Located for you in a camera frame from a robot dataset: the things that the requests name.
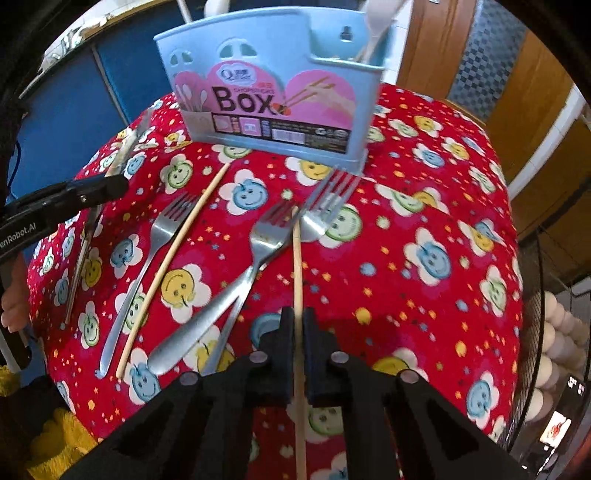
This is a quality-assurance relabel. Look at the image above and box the wooden shelf unit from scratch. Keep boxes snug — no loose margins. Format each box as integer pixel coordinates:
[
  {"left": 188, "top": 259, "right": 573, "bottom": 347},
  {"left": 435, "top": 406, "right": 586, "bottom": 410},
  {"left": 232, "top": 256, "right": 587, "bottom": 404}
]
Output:
[{"left": 517, "top": 106, "right": 591, "bottom": 287}]

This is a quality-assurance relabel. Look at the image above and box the pile of eggs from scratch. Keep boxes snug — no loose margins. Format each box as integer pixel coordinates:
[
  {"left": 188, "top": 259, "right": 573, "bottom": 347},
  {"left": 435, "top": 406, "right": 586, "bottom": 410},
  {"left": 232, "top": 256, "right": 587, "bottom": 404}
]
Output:
[{"left": 526, "top": 290, "right": 585, "bottom": 421}]

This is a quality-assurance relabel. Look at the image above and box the person's yellow fuzzy clothing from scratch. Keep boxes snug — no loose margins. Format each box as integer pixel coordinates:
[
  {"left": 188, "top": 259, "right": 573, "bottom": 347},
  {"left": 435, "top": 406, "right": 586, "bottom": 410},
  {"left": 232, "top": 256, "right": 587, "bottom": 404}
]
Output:
[{"left": 0, "top": 362, "right": 105, "bottom": 480}]

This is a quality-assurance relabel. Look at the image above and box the person's left hand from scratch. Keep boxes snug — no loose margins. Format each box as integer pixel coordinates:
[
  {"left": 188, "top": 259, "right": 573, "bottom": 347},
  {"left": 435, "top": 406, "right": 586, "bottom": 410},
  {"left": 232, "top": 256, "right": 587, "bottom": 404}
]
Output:
[{"left": 0, "top": 265, "right": 33, "bottom": 334}]

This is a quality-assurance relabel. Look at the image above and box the blue kitchen counter cabinet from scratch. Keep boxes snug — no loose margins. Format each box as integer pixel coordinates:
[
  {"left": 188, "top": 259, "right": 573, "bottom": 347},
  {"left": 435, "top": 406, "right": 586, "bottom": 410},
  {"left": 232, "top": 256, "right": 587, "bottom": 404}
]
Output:
[{"left": 9, "top": 0, "right": 218, "bottom": 204}]

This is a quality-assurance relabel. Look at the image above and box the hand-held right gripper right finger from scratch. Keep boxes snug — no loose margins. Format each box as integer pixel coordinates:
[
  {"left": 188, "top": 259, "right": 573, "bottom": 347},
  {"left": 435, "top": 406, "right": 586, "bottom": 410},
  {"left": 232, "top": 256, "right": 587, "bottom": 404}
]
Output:
[{"left": 305, "top": 308, "right": 532, "bottom": 480}]

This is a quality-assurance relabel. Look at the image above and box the metal table knife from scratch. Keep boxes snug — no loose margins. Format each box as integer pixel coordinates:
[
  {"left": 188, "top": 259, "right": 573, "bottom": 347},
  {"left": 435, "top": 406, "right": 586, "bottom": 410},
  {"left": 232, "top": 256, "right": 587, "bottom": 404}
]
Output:
[{"left": 61, "top": 107, "right": 154, "bottom": 328}]

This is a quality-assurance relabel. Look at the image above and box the red smiley flower tablecloth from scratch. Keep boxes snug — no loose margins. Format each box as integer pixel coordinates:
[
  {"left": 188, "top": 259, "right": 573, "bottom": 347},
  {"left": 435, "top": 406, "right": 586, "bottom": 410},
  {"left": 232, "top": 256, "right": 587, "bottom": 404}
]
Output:
[{"left": 27, "top": 85, "right": 525, "bottom": 480}]

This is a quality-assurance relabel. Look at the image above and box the wooden chopstick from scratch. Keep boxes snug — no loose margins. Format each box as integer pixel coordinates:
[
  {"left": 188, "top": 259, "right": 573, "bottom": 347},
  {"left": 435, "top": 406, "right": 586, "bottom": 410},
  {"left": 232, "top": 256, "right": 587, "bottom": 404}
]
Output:
[
  {"left": 291, "top": 205, "right": 309, "bottom": 480},
  {"left": 115, "top": 161, "right": 232, "bottom": 380}
]

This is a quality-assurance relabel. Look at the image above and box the black wire rack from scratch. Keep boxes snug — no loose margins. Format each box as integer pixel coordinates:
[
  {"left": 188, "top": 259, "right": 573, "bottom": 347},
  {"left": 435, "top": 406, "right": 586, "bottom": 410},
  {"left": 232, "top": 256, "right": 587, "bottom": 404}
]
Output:
[{"left": 505, "top": 185, "right": 591, "bottom": 467}]

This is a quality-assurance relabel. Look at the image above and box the wooden door with glass pane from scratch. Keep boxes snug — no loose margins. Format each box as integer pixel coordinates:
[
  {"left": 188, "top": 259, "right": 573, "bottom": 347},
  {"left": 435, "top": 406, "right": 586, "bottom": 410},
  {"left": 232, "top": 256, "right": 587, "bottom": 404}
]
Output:
[{"left": 397, "top": 0, "right": 578, "bottom": 176}]

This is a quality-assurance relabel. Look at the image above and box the metal fork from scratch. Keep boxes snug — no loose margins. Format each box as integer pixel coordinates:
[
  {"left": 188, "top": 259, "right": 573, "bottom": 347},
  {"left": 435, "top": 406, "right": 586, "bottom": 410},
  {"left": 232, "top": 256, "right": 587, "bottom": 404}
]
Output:
[
  {"left": 148, "top": 200, "right": 296, "bottom": 376},
  {"left": 98, "top": 191, "right": 198, "bottom": 378},
  {"left": 201, "top": 168, "right": 362, "bottom": 376}
]

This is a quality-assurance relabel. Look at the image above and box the light blue plastic utensil holder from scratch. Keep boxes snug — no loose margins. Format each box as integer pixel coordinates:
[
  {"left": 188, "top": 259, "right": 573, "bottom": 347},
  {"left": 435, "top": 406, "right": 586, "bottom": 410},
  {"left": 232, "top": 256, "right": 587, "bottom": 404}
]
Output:
[{"left": 154, "top": 7, "right": 397, "bottom": 172}]

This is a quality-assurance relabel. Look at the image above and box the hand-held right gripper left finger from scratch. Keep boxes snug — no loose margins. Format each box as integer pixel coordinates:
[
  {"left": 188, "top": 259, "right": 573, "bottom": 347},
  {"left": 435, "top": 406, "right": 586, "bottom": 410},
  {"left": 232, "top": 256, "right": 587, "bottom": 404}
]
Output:
[{"left": 60, "top": 307, "right": 294, "bottom": 480}]

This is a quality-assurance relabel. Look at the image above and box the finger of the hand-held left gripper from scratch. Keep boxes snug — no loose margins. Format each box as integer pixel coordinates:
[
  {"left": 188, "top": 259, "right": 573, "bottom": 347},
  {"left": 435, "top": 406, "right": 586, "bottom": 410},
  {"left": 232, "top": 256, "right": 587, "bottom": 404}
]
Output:
[{"left": 51, "top": 174, "right": 130, "bottom": 217}]

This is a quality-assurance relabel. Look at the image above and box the small printed packet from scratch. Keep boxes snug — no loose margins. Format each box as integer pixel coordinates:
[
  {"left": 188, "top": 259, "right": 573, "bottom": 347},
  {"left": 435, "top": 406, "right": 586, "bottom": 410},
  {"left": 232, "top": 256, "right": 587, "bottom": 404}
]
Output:
[{"left": 540, "top": 410, "right": 573, "bottom": 448}]

